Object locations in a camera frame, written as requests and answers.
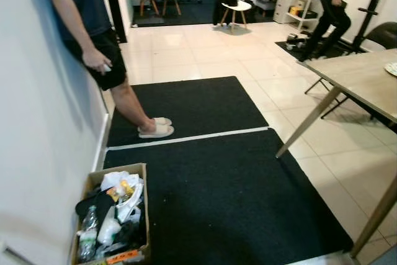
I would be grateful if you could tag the black folding chair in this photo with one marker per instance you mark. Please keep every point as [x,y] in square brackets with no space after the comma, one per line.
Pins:
[383,34]

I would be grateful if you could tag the crushed clear plastic bottle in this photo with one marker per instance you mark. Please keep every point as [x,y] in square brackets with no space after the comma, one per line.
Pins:
[89,237]

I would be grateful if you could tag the white plastic bag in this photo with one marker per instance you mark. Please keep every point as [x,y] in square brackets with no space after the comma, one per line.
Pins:
[108,231]

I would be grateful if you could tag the lemon print paper plate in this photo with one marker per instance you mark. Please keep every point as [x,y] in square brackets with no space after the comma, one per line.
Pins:
[392,69]

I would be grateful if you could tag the dark area rug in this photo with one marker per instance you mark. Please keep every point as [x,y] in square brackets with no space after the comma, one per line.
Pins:
[198,13]

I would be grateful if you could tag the person in black trousers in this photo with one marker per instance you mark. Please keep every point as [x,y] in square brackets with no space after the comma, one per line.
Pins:
[332,23]

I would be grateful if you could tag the black floor mat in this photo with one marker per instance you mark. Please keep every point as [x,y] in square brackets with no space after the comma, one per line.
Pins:
[186,107]
[236,203]

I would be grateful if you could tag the brown cardboard rubbish box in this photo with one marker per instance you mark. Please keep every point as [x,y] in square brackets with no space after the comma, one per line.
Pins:
[118,168]

